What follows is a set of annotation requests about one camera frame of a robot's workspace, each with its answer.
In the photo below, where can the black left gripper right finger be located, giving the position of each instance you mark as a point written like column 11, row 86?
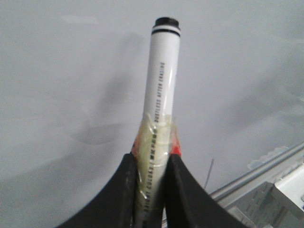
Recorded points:
column 188, row 205

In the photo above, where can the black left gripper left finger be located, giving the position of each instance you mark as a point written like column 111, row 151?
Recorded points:
column 112, row 207

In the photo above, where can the white whiteboard marker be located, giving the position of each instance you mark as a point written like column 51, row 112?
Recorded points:
column 155, row 139

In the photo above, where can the white whiteboard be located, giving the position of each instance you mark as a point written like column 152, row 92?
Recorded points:
column 72, row 82

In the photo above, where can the white whiteboard stand frame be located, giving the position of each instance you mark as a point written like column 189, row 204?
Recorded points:
column 271, row 194

